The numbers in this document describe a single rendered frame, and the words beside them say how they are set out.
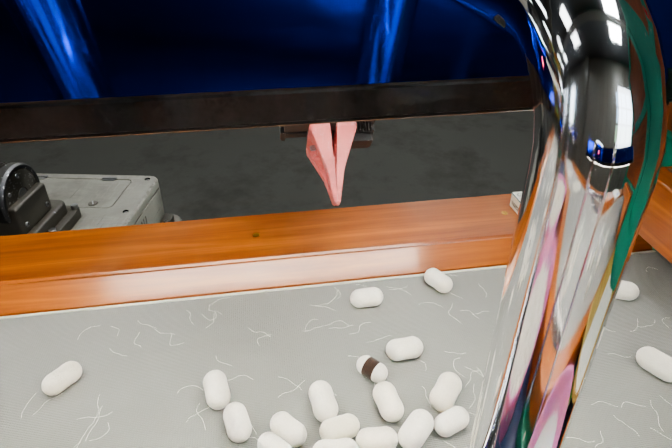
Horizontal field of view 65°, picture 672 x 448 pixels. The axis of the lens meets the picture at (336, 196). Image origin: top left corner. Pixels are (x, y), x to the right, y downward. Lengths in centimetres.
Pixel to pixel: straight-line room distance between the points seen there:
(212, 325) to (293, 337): 9
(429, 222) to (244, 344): 27
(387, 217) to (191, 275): 25
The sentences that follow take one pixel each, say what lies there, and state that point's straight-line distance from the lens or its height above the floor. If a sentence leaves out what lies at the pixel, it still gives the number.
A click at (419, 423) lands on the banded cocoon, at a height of 76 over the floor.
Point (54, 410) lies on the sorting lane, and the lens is 55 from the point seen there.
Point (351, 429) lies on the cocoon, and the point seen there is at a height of 76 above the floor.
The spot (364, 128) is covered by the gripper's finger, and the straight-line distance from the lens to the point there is 58.
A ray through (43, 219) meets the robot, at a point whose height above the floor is 52.
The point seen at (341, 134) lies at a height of 92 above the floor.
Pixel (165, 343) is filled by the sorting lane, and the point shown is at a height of 74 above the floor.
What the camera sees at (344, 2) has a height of 109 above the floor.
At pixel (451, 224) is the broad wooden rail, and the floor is 76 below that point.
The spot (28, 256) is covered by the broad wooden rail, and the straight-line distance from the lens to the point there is 70.
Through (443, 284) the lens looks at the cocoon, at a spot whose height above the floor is 76.
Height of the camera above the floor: 113
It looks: 31 degrees down
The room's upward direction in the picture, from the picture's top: straight up
